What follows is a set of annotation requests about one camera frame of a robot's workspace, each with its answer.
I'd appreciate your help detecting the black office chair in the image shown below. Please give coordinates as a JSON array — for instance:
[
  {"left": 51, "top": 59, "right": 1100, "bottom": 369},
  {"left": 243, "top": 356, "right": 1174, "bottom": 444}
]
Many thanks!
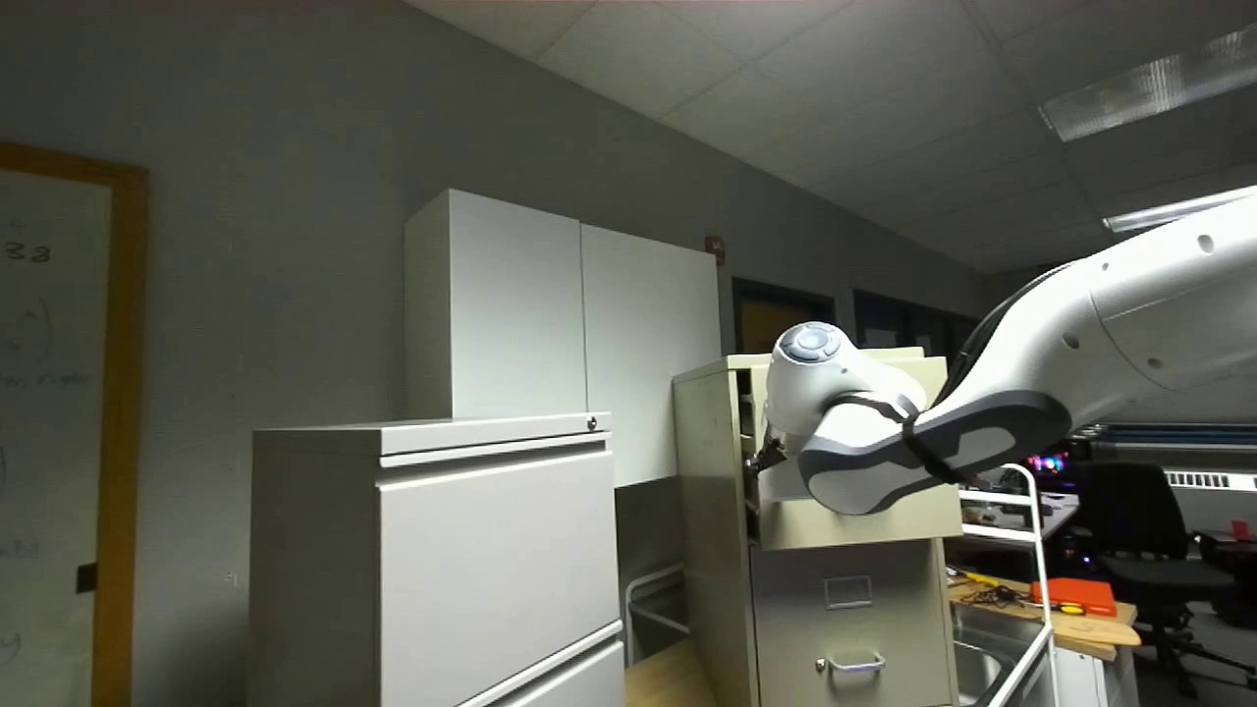
[{"left": 1077, "top": 458, "right": 1257, "bottom": 688}]

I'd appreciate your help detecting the grey lateral filing cabinet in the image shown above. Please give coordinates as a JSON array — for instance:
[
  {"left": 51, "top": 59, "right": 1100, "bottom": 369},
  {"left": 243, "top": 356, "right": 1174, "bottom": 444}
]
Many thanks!
[{"left": 249, "top": 408, "right": 633, "bottom": 707}]

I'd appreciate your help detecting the orange tool case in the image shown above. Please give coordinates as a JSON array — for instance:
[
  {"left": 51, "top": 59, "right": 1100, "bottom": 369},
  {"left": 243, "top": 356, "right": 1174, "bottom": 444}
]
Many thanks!
[{"left": 1026, "top": 573, "right": 1123, "bottom": 620}]

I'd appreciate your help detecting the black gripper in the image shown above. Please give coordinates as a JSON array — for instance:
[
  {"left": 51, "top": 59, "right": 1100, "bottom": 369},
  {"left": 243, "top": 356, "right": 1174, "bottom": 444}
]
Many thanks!
[{"left": 745, "top": 437, "right": 794, "bottom": 480}]

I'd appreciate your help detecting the beige filing cabinet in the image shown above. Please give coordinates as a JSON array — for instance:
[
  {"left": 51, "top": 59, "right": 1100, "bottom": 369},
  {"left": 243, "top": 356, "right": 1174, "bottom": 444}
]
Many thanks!
[{"left": 672, "top": 347, "right": 969, "bottom": 707}]

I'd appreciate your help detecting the white wire rack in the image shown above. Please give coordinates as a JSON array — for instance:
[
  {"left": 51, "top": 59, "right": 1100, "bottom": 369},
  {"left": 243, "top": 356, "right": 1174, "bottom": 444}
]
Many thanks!
[{"left": 951, "top": 458, "right": 1060, "bottom": 707}]

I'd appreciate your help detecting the white metal frame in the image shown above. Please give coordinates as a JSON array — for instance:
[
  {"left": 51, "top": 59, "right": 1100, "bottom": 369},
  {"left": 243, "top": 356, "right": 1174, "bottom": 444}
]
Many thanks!
[{"left": 622, "top": 563, "right": 697, "bottom": 671}]

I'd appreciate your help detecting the tall white storage cabinet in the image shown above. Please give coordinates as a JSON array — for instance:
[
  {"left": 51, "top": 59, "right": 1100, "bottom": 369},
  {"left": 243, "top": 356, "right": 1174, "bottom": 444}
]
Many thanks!
[{"left": 400, "top": 183, "right": 727, "bottom": 489}]

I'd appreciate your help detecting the whiteboard with wooden frame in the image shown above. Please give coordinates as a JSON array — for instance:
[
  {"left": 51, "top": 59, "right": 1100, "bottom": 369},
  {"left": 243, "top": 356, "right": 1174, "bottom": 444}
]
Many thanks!
[{"left": 0, "top": 137, "right": 155, "bottom": 707}]

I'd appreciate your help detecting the dark window in wall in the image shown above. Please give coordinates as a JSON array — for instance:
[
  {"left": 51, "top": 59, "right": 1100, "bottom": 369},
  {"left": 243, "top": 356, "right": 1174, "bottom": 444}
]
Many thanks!
[
  {"left": 850, "top": 288, "right": 982, "bottom": 360},
  {"left": 727, "top": 273, "right": 844, "bottom": 356}
]

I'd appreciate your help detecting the fluorescent ceiling light panel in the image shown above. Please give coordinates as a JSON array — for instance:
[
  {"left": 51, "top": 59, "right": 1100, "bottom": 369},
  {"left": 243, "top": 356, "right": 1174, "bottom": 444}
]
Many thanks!
[
  {"left": 1098, "top": 179, "right": 1257, "bottom": 241},
  {"left": 1036, "top": 19, "right": 1257, "bottom": 146}
]

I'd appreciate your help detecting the wooden table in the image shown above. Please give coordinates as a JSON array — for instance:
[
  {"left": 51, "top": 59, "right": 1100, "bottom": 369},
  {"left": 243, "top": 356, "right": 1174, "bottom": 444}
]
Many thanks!
[{"left": 947, "top": 571, "right": 1146, "bottom": 665}]

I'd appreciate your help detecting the dark workbench with label strip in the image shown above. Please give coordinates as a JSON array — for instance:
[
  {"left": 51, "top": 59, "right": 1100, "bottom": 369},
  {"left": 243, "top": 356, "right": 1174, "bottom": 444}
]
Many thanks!
[{"left": 1070, "top": 411, "right": 1257, "bottom": 500}]

